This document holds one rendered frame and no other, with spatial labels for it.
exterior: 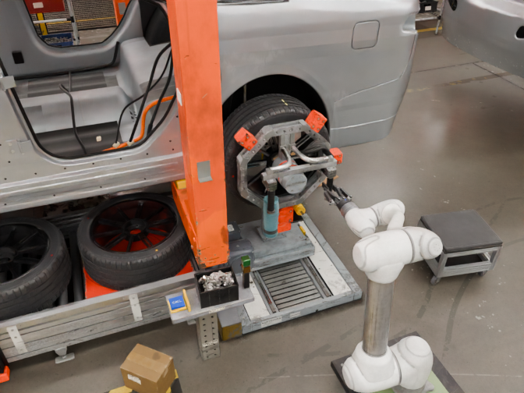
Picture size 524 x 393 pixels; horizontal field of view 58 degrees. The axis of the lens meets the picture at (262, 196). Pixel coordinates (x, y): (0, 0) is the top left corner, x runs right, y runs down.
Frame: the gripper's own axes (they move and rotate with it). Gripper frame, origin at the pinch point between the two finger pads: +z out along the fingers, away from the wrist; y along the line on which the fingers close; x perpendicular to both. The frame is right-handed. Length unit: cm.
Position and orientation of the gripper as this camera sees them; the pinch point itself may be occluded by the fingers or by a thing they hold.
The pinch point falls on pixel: (328, 186)
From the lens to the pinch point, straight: 261.4
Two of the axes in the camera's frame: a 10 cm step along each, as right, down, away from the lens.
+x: 0.1, -8.0, -6.0
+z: -3.5, -5.6, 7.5
